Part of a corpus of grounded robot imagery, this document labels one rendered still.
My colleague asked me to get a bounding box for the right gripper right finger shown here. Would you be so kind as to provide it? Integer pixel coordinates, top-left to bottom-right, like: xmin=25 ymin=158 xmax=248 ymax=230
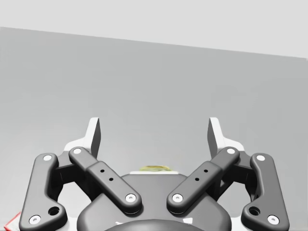
xmin=166 ymin=117 xmax=290 ymax=231

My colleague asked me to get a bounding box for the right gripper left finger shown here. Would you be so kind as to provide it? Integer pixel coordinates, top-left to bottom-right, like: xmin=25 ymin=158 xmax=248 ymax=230
xmin=18 ymin=117 xmax=143 ymax=231

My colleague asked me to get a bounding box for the green and blue rectangular can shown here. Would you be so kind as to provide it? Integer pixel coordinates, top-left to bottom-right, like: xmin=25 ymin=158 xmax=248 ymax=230
xmin=139 ymin=165 xmax=170 ymax=173

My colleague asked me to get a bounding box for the red and white carton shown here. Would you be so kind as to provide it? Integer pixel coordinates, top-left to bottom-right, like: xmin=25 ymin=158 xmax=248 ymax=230
xmin=4 ymin=211 xmax=22 ymax=230

